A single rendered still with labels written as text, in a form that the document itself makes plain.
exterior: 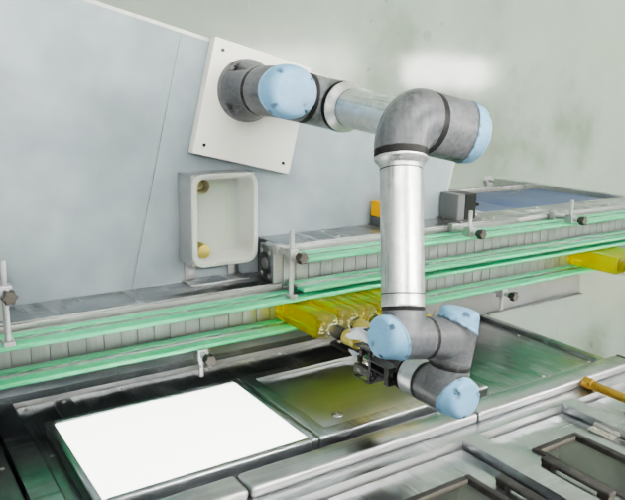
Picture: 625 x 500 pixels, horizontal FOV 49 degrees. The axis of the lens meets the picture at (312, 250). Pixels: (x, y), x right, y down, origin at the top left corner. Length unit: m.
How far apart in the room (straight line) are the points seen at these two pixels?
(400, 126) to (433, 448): 0.63
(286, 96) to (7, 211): 0.65
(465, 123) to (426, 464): 0.65
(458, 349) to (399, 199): 0.28
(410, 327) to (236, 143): 0.77
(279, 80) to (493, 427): 0.87
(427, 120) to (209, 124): 0.65
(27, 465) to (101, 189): 0.62
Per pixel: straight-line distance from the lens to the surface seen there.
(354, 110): 1.53
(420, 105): 1.24
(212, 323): 1.69
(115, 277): 1.71
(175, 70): 1.71
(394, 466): 1.38
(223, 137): 1.73
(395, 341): 1.15
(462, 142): 1.31
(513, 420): 1.60
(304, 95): 1.57
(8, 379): 1.50
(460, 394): 1.26
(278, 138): 1.81
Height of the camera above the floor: 2.32
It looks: 54 degrees down
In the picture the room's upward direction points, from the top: 109 degrees clockwise
